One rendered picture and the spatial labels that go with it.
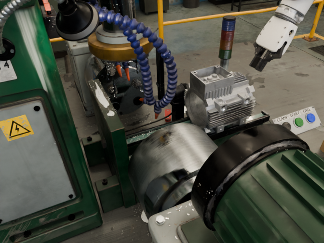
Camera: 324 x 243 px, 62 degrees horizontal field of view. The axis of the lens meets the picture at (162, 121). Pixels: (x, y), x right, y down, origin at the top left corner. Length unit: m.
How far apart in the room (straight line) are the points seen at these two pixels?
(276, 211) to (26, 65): 0.47
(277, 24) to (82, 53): 0.77
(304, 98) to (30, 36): 1.36
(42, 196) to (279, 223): 0.60
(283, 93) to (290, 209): 1.31
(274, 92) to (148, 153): 1.07
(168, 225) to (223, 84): 0.58
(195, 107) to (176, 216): 0.64
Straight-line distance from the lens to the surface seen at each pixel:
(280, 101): 1.52
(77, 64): 1.25
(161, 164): 0.61
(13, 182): 0.73
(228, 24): 1.29
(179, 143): 0.63
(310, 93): 1.66
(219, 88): 0.94
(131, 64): 1.05
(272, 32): 0.97
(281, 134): 0.38
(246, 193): 0.33
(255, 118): 1.14
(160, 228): 0.50
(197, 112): 1.09
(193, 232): 0.48
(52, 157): 0.69
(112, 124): 0.74
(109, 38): 0.71
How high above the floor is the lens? 1.59
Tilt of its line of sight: 38 degrees down
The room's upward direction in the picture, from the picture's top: 2 degrees counter-clockwise
